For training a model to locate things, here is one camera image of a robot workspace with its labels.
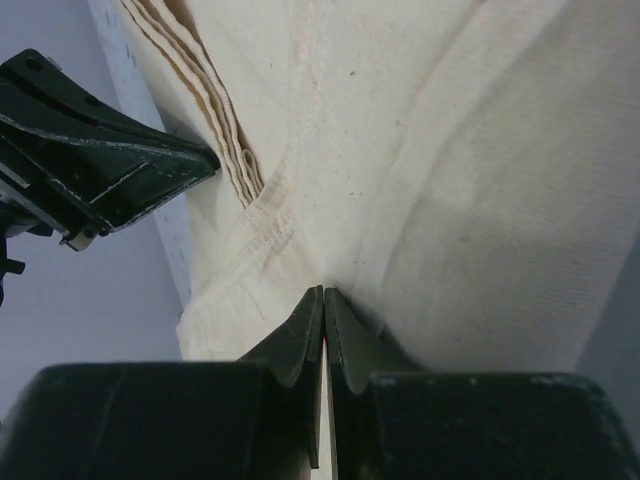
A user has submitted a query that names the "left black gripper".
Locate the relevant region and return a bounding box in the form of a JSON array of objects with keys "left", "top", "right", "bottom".
[{"left": 1, "top": 49, "right": 220, "bottom": 276}]

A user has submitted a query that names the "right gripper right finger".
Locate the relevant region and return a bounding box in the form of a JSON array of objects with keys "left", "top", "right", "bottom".
[{"left": 324, "top": 288, "right": 639, "bottom": 479}]

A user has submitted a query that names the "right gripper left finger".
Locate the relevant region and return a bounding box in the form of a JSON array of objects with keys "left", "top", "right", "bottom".
[{"left": 1, "top": 286, "right": 323, "bottom": 479}]

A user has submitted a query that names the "beige cloth mat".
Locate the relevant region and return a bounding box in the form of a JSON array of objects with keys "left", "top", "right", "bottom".
[{"left": 116, "top": 1, "right": 639, "bottom": 372}]

